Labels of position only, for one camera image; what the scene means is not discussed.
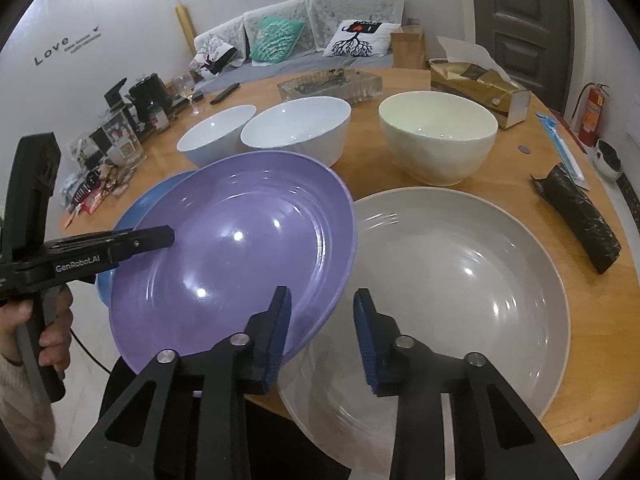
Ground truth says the gold tissue box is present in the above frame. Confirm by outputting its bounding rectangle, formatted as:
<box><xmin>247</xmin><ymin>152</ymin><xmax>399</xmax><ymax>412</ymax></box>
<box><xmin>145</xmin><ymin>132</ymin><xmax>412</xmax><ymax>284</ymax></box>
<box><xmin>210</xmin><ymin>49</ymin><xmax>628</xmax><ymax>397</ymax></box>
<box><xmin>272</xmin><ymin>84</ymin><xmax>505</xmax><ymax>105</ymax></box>
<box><xmin>430</xmin><ymin>36</ymin><xmax>532</xmax><ymax>129</ymax></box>

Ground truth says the clear photo frame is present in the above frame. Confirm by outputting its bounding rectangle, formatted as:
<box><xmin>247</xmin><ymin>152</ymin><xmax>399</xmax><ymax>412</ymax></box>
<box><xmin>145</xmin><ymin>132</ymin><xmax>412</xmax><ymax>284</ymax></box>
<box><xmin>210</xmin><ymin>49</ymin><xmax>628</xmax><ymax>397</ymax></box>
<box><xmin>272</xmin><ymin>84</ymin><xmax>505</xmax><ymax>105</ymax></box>
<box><xmin>90</xmin><ymin>110</ymin><xmax>145</xmax><ymax>168</ymax></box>

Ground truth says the black white cushion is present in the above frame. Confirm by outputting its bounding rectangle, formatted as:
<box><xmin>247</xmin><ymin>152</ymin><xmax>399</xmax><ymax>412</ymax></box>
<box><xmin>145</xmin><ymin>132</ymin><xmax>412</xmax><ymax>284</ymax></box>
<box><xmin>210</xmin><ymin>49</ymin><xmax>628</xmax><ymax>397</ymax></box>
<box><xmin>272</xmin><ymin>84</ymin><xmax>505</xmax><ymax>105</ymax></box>
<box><xmin>190</xmin><ymin>36</ymin><xmax>239</xmax><ymax>79</ymax></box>

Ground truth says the black wrapped roll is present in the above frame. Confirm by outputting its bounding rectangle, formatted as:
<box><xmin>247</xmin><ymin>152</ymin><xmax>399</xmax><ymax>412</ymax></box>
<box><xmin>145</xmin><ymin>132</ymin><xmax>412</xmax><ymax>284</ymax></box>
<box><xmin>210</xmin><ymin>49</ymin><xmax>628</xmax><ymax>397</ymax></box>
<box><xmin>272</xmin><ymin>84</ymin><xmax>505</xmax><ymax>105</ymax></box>
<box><xmin>530</xmin><ymin>162</ymin><xmax>622</xmax><ymax>274</ymax></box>

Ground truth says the blue toothbrush package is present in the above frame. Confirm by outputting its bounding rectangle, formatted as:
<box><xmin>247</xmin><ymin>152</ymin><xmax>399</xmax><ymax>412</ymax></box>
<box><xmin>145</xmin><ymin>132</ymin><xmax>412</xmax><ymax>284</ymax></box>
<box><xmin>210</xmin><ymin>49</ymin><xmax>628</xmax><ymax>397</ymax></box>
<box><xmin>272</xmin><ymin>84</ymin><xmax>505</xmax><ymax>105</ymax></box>
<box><xmin>536</xmin><ymin>113</ymin><xmax>589</xmax><ymax>191</ymax></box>

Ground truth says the white black helmet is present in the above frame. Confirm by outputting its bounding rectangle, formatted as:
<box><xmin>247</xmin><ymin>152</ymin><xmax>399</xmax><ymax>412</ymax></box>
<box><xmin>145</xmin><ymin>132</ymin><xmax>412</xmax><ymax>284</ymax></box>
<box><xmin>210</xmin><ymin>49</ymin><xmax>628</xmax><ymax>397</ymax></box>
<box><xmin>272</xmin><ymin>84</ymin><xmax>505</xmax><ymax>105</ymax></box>
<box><xmin>593</xmin><ymin>139</ymin><xmax>623</xmax><ymax>182</ymax></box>

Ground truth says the purple plate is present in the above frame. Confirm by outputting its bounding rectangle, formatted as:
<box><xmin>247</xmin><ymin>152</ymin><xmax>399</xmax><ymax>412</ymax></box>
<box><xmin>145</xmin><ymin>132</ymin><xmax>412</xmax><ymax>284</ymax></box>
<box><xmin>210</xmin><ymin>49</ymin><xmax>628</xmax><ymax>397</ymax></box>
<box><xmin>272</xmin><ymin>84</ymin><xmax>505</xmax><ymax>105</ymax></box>
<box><xmin>110</xmin><ymin>151</ymin><xmax>357</xmax><ymax>372</ymax></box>

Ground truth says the white bowl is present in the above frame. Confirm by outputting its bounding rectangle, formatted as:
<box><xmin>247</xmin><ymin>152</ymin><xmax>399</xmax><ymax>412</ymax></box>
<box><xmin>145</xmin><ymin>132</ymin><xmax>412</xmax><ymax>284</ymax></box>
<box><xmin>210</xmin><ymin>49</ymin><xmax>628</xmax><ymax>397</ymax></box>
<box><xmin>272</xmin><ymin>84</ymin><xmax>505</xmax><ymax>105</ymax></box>
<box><xmin>241</xmin><ymin>96</ymin><xmax>352</xmax><ymax>167</ymax></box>
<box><xmin>177</xmin><ymin>104</ymin><xmax>257</xmax><ymax>168</ymax></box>

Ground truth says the grey plate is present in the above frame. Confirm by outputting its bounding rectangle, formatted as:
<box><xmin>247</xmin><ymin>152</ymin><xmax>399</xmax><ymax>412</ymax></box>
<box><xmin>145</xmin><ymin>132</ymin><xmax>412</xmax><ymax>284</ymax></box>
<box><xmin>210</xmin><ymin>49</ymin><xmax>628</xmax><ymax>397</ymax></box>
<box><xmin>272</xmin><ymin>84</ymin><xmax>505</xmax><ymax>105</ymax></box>
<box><xmin>279</xmin><ymin>188</ymin><xmax>570</xmax><ymax>477</ymax></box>

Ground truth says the glass ashtray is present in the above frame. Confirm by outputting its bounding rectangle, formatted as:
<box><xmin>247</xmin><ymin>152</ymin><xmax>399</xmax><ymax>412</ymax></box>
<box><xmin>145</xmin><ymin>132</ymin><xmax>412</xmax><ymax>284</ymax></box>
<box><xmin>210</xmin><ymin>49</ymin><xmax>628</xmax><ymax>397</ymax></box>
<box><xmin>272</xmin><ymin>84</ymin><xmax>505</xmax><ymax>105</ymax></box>
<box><xmin>278</xmin><ymin>68</ymin><xmax>383</xmax><ymax>104</ymax></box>

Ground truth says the grey sofa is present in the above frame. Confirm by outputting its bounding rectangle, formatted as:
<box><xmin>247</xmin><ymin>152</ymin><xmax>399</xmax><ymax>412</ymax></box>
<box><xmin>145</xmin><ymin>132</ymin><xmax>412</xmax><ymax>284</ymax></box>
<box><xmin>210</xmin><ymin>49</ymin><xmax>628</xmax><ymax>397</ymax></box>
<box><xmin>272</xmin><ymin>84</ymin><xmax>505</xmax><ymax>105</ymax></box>
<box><xmin>189</xmin><ymin>0</ymin><xmax>406</xmax><ymax>92</ymax></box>

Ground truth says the person's left hand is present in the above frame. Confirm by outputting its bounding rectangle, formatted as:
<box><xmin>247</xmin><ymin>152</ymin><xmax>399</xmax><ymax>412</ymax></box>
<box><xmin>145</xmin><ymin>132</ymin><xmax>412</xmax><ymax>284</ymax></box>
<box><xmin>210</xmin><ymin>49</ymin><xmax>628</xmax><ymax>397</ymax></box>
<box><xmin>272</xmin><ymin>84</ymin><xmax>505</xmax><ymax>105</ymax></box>
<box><xmin>0</xmin><ymin>284</ymin><xmax>75</xmax><ymax>380</ymax></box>

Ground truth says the black kettle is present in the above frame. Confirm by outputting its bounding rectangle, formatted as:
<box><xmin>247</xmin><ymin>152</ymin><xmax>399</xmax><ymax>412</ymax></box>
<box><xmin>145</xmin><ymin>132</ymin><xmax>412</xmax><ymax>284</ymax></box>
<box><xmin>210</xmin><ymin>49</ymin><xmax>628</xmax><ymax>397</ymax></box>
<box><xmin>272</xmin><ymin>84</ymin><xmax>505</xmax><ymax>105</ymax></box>
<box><xmin>128</xmin><ymin>73</ymin><xmax>174</xmax><ymax>122</ymax></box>

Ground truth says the wine glass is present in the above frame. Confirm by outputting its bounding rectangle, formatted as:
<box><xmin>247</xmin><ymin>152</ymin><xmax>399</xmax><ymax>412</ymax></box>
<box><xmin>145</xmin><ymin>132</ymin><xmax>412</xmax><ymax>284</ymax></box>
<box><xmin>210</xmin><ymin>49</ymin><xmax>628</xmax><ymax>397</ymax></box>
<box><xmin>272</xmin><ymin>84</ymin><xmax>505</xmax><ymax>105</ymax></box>
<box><xmin>172</xmin><ymin>72</ymin><xmax>200</xmax><ymax>116</ymax></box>

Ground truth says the cream bowl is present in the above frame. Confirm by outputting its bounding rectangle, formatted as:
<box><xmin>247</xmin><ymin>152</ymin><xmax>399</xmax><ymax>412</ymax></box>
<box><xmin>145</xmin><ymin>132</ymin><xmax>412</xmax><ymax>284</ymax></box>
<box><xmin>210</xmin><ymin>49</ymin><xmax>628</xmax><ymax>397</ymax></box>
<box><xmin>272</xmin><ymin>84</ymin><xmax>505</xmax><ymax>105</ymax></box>
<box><xmin>378</xmin><ymin>91</ymin><xmax>499</xmax><ymax>186</ymax></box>

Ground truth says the teal cushion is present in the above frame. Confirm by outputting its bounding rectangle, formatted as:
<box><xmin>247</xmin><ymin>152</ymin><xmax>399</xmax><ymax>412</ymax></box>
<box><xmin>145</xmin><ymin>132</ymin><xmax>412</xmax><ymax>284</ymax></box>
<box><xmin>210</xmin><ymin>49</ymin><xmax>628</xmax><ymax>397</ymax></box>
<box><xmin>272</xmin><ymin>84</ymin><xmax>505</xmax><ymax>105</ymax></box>
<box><xmin>250</xmin><ymin>16</ymin><xmax>305</xmax><ymax>64</ymax></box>

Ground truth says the dark door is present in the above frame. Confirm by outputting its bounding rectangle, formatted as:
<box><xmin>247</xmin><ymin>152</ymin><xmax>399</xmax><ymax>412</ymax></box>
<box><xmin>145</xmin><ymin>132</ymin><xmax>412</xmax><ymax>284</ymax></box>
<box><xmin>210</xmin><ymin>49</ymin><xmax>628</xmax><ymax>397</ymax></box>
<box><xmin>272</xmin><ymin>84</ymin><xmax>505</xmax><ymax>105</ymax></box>
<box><xmin>473</xmin><ymin>0</ymin><xmax>574</xmax><ymax>112</ymax></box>

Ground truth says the white tree cushion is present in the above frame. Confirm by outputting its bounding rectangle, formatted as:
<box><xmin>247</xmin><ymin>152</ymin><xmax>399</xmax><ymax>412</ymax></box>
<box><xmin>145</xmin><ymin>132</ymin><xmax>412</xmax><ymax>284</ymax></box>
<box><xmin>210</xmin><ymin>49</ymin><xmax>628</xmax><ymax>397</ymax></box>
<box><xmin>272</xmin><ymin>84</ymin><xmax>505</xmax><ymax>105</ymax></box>
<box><xmin>323</xmin><ymin>20</ymin><xmax>400</xmax><ymax>58</ymax></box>

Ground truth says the black remote control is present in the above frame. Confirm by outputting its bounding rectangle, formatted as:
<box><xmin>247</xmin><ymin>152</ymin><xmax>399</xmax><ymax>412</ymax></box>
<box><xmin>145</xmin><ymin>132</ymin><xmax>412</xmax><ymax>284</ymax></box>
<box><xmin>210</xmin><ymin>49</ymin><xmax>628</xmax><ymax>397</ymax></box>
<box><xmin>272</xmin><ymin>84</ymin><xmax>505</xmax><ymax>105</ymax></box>
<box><xmin>209</xmin><ymin>82</ymin><xmax>241</xmax><ymax>105</ymax></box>

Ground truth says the red fire extinguisher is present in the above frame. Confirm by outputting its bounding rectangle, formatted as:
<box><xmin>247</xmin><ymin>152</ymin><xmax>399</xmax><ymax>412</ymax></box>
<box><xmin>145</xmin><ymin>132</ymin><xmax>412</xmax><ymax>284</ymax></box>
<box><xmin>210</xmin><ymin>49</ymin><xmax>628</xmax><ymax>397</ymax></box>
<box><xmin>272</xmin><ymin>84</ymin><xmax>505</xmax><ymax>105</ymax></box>
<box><xmin>574</xmin><ymin>82</ymin><xmax>608</xmax><ymax>148</ymax></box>

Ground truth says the green jar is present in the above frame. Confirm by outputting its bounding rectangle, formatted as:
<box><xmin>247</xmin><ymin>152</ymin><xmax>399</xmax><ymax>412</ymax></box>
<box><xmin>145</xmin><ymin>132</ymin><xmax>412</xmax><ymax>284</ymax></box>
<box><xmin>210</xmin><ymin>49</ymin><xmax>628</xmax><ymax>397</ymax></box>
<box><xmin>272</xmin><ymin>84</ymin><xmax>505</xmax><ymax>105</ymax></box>
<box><xmin>146</xmin><ymin>103</ymin><xmax>170</xmax><ymax>132</ymax></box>

